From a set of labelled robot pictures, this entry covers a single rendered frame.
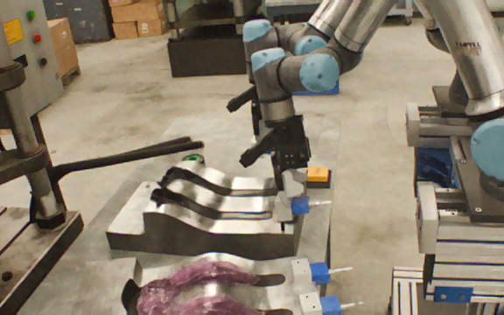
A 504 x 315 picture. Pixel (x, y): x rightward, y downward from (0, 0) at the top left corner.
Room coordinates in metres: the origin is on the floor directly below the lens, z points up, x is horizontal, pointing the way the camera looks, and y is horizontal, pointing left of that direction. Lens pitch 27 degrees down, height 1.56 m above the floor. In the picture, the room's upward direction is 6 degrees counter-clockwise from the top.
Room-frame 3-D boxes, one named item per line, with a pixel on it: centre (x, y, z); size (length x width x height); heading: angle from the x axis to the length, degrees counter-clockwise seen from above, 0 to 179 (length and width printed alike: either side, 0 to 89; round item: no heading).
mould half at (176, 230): (1.07, 0.13, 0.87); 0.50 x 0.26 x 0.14; 75
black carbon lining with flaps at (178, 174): (1.06, 0.12, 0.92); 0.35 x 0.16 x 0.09; 75
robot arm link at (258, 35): (1.26, -0.05, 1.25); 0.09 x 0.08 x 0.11; 99
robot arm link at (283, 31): (1.26, -0.15, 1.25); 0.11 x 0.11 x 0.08; 9
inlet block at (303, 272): (0.78, -0.13, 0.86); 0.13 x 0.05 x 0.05; 92
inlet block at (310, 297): (0.67, -0.13, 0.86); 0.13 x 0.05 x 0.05; 92
